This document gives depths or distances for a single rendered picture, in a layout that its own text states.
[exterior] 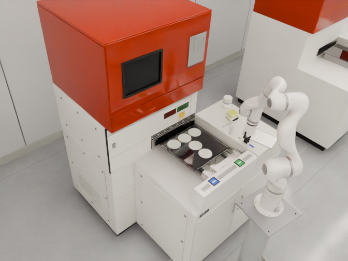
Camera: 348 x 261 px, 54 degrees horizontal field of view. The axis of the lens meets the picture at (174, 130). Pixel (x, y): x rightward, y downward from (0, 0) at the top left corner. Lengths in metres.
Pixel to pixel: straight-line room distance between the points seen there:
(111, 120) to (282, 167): 1.02
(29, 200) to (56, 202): 0.26
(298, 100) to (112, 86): 1.01
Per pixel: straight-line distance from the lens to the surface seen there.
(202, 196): 2.14
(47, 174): 3.68
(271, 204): 2.25
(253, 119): 2.36
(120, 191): 2.63
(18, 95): 3.56
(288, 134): 1.98
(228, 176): 2.28
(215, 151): 2.51
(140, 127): 2.34
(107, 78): 1.90
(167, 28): 2.04
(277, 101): 1.90
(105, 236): 3.12
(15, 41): 3.35
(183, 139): 2.58
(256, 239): 2.53
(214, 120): 2.69
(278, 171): 2.02
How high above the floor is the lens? 2.60
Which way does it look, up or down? 40 degrees down
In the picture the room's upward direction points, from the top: 4 degrees clockwise
